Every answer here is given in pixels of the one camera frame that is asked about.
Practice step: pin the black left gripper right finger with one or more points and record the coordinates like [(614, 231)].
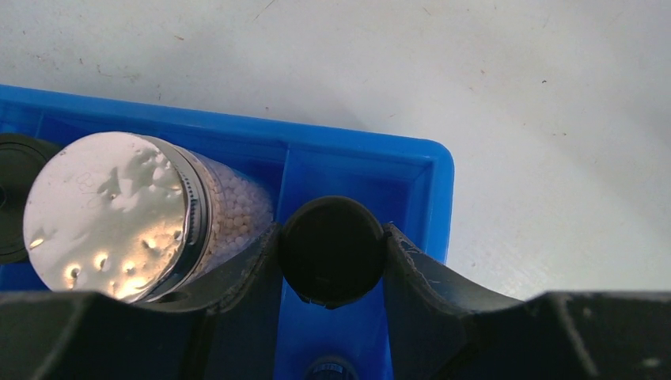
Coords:
[(444, 326)]

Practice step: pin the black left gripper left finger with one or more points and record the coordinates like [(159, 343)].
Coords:
[(223, 325)]

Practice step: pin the black spice shaker front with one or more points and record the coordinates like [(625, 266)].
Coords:
[(332, 251)]

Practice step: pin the peppercorn jar silver lid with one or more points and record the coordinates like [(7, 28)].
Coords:
[(135, 217)]

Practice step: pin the black-lid spout jar front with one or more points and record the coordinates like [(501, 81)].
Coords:
[(22, 159)]

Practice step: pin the blue divided plastic bin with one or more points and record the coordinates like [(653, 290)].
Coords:
[(405, 181)]

